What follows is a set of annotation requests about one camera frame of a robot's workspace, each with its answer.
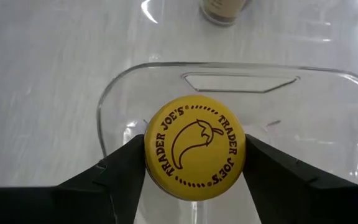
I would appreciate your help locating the yellow lid spice jar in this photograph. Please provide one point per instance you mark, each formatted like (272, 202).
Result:
(194, 149)

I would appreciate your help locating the clear plastic bin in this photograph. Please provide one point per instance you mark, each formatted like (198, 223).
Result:
(238, 82)

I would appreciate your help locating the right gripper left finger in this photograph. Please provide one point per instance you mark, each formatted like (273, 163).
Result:
(104, 193)

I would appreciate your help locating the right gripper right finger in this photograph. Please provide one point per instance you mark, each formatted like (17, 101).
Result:
(291, 196)

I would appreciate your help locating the tan lid spice jar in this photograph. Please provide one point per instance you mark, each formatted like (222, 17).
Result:
(222, 11)

